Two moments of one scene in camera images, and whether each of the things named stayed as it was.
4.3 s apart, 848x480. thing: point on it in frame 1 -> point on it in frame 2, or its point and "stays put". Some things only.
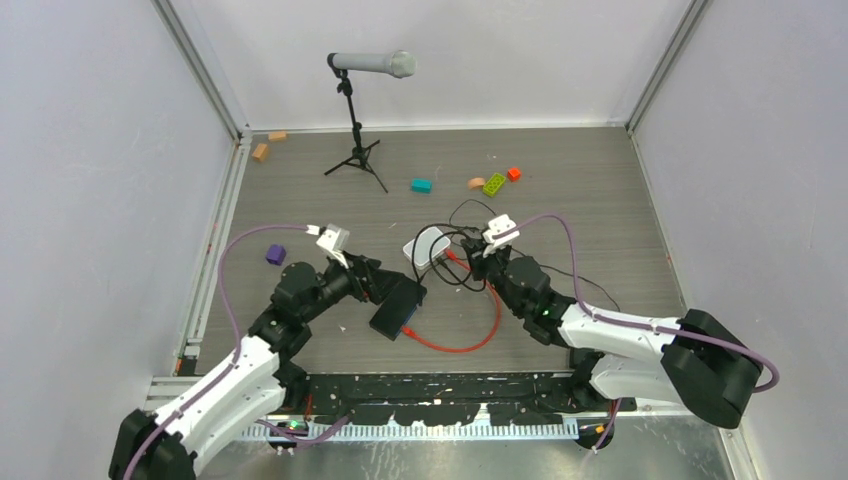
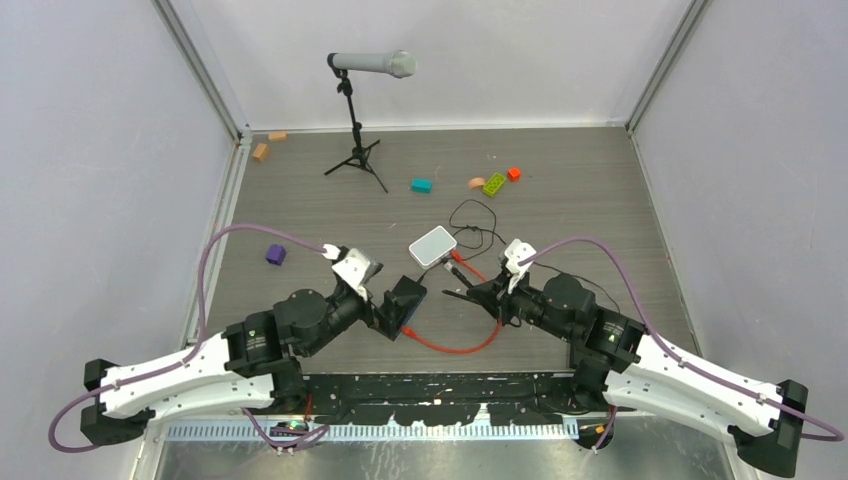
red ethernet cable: [452, 257] stays put
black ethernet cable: [431, 247] -> [448, 266]
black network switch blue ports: [398, 307] stays put
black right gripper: [478, 261] -> [495, 297]
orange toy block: [514, 174] stays put
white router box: [422, 247] stays put
